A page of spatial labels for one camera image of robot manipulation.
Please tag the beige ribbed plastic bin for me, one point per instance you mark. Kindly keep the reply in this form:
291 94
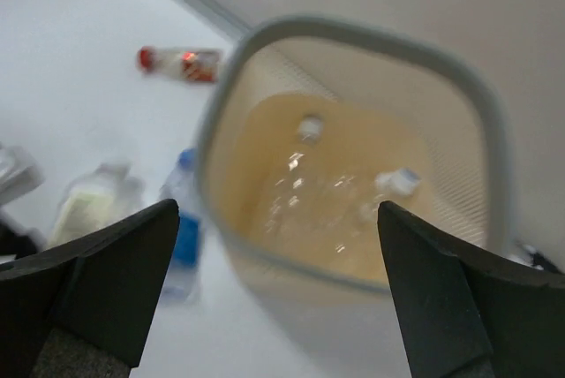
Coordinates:
454 115

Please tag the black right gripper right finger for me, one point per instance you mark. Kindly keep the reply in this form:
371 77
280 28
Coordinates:
465 312

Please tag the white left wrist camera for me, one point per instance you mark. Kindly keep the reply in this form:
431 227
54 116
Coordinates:
20 173

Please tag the white label clear bottle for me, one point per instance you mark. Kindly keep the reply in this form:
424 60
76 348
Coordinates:
96 200

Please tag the blue label plastic bottle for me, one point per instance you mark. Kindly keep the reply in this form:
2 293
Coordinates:
181 279

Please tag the clear crushed plastic bottle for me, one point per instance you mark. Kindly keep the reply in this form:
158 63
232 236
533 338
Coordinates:
364 194

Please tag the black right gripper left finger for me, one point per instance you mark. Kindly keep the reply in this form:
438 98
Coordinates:
84 308

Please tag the red cap small bottle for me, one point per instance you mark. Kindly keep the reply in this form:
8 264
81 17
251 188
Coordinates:
190 65

